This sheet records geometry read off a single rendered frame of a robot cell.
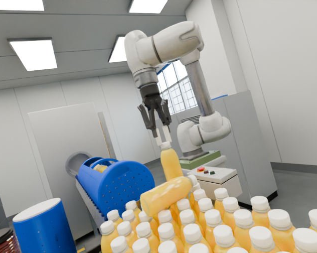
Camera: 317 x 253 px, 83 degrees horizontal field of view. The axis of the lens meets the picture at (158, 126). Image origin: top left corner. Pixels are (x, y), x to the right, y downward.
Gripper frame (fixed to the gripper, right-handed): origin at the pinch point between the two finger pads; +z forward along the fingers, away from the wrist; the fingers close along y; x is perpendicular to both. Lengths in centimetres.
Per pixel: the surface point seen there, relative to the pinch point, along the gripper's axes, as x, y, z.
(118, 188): -22.2, 17.2, 18.3
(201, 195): 14.6, 0.5, 21.1
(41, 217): -77, 55, 31
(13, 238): 21, 46, 6
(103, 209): -22.2, 26.0, 23.8
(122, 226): 7.1, 25.9, 20.6
